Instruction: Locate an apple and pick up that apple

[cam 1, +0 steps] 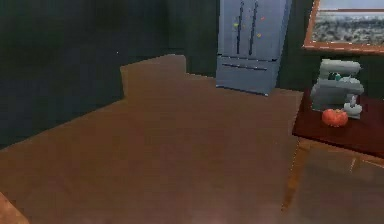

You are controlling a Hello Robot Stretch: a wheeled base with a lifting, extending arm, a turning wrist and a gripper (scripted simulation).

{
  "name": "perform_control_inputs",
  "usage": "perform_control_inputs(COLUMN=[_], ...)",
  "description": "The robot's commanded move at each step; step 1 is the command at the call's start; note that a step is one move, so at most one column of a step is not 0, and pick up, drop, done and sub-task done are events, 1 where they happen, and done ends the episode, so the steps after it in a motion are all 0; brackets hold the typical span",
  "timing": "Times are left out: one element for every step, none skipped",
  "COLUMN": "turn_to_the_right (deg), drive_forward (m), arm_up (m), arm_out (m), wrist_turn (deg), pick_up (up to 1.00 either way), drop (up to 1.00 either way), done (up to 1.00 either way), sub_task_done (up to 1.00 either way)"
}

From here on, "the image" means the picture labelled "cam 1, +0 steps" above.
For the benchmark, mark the grey blue fridge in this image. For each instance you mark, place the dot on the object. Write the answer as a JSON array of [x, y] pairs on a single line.
[[263, 71]]

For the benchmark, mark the red tomato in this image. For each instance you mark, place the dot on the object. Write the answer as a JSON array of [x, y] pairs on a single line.
[[334, 117]]

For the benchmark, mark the grey coffee machine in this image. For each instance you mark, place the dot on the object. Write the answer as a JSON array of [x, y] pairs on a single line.
[[333, 88]]

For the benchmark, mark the dark red wooden counter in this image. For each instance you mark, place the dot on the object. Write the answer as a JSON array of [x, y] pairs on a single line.
[[333, 173]]

